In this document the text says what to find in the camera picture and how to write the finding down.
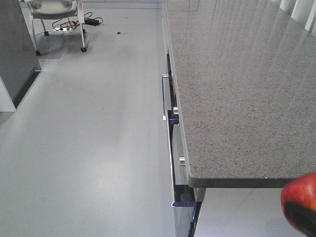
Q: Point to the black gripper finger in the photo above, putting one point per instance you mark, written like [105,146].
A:
[300,217]

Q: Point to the red yellow apple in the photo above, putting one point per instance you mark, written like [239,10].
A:
[301,190]

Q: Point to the grey stone kitchen counter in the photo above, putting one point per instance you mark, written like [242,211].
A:
[244,74]

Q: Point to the black power adapter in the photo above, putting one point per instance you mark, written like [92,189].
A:
[92,22]

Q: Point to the white power strip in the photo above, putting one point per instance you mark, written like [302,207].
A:
[65,29]

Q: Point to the grey cabinet block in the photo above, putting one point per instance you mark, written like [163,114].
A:
[19,65]

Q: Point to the white rolling chair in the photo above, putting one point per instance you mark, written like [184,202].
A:
[53,10]

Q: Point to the chrome cabinet handle bar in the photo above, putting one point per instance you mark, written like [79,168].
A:
[165,95]

